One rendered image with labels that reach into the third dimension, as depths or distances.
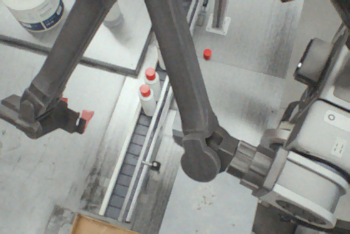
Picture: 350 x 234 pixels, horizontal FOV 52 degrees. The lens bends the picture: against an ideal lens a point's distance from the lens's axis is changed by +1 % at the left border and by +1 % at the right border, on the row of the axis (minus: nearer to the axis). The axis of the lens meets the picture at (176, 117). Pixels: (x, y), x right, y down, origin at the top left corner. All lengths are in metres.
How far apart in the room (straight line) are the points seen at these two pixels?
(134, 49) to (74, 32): 0.75
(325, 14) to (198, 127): 2.17
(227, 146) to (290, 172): 0.12
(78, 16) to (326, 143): 0.50
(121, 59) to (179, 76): 0.82
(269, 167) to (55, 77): 0.47
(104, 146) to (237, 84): 0.57
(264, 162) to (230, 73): 0.83
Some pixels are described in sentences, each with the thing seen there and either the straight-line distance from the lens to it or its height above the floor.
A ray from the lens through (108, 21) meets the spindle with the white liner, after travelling 1.50.
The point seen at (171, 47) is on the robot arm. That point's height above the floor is 1.59.
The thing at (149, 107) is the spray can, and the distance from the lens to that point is 1.24.
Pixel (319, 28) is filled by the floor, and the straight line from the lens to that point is 2.68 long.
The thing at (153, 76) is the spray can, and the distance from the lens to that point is 1.17.
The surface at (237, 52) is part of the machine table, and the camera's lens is 1.50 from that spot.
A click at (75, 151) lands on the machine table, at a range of 1.40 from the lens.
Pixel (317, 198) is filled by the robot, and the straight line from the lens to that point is 0.67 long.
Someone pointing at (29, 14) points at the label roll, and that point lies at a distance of 1.51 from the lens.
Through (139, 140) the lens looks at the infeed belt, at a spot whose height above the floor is 0.88.
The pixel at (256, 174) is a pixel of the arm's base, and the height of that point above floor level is 1.48.
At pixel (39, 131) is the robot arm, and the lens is 0.91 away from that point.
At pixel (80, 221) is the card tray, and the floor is 0.83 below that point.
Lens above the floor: 2.13
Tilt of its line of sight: 71 degrees down
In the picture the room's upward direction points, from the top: 5 degrees counter-clockwise
